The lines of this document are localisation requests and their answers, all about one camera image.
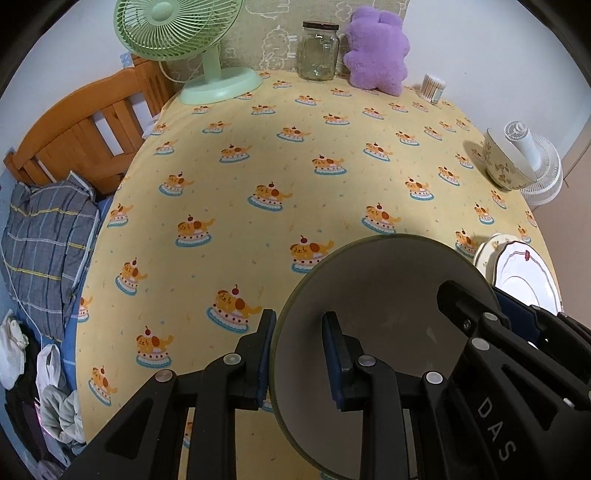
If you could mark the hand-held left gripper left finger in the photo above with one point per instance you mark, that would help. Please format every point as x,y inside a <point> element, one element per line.
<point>265,364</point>

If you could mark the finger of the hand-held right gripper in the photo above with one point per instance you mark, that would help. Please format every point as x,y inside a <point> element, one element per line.
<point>521,318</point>
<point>475,323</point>

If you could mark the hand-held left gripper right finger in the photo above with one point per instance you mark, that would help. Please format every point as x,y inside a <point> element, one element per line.
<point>334,360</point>

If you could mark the white red-rimmed plate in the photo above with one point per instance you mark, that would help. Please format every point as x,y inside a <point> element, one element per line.
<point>521,277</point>

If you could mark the white scalloped floral plate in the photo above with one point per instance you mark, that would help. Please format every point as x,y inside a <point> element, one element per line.
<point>482,261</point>

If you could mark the beige floral bowl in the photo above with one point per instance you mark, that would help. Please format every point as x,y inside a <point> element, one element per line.
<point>503,170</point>
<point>383,286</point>

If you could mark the white desk fan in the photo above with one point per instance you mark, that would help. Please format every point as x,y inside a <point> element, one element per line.
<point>545,180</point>

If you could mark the yellow printed tablecloth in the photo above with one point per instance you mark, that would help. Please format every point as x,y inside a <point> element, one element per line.
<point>277,161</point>

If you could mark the pile of clothes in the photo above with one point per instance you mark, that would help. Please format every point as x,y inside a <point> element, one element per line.
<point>51,397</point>

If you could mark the cotton swab container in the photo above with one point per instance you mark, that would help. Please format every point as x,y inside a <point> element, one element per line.
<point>433,90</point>

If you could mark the grey plaid pillow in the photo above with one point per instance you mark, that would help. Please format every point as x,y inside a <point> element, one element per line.
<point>46,249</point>

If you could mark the purple plush toy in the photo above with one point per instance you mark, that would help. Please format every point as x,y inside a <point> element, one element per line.
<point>376,50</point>

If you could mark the wooden bed headboard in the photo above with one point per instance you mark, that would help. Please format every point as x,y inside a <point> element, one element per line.
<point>78,124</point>

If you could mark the clear glass jar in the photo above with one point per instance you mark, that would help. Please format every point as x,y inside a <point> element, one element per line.
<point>318,55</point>

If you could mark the green desk fan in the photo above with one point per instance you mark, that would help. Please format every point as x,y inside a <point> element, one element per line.
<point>175,27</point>

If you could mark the green printed wall cloth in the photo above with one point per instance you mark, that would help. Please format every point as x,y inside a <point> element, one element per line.
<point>277,27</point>

